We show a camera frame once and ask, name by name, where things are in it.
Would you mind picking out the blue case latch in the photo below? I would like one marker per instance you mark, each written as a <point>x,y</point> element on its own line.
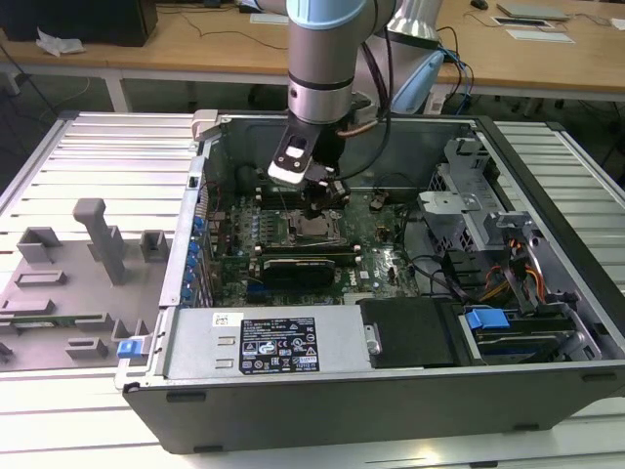
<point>128,349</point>

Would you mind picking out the silver CPU plate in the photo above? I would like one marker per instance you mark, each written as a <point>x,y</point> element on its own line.
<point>315,228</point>

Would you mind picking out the black mouse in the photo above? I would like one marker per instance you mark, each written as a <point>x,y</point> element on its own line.
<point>478,4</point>

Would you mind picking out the white paper sheet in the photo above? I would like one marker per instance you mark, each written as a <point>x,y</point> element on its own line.
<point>537,36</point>

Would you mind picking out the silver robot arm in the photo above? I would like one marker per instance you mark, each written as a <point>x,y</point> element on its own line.
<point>320,73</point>

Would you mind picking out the wooden desk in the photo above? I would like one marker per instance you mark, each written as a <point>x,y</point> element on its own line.
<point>205,54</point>

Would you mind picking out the black RAM slot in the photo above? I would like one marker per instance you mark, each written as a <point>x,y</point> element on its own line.
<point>307,245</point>
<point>307,253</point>
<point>271,201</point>
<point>271,197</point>
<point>271,205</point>
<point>271,192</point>
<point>307,249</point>
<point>307,257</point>

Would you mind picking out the black computer tower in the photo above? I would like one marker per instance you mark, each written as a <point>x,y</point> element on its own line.
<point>73,22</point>

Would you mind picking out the CPU socket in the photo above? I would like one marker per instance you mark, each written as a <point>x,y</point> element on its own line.
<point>292,235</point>

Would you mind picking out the grey laptop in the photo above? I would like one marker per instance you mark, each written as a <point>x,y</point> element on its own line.
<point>532,11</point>

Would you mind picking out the white keyboard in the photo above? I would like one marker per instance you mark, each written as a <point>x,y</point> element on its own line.
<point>268,18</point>

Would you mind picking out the green RAM stick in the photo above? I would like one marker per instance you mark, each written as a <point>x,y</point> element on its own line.
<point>44,323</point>

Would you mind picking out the black graphics card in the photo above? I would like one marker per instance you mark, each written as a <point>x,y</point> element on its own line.
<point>298,278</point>

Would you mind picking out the black open PC case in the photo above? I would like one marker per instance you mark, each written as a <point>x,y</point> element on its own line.
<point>342,415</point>

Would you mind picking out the white flat device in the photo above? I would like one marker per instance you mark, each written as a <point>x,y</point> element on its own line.
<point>517,21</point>

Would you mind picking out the white crumpled paper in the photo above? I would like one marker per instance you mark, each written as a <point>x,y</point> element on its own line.
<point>61,45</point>

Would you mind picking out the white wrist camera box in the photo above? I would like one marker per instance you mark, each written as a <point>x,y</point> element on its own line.
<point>290,166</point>

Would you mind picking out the grey metal drive cage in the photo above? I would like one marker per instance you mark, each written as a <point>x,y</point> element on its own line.
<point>449,220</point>

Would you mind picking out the hard disk in blue carrier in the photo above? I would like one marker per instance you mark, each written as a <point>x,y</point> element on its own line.
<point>486,322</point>

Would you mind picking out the silver power supply box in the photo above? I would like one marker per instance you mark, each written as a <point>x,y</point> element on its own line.
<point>205,342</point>

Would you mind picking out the black plastic shroud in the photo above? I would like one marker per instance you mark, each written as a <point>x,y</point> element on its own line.
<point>410,332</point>

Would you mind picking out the grey parts rack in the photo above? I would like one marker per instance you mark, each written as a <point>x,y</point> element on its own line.
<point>73,273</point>

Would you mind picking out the green motherboard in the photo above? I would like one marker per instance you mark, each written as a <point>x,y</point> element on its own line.
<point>381,254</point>

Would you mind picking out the white label tag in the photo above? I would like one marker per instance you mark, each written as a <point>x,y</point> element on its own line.
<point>434,103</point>

